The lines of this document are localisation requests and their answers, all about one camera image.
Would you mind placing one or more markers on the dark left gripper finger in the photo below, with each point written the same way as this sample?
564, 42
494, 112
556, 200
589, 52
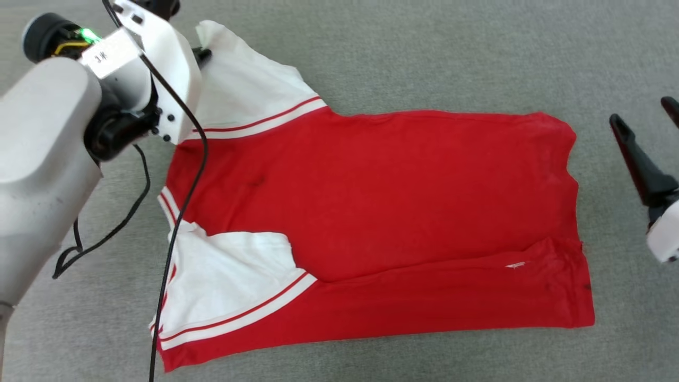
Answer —
202, 54

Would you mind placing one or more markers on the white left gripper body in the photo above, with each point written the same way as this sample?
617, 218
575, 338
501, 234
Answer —
175, 79

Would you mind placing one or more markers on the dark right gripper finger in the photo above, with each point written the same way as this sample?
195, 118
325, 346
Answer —
644, 170
672, 110

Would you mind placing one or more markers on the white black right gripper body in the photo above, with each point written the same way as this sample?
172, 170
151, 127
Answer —
667, 236

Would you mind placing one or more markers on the red and white jersey shirt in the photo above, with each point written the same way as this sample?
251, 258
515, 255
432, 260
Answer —
403, 201

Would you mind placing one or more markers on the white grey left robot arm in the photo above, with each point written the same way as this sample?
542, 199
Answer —
37, 148

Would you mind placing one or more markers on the grey fabric sofa surface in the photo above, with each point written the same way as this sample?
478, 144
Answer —
424, 53

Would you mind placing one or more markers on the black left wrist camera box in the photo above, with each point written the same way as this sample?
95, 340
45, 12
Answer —
159, 6

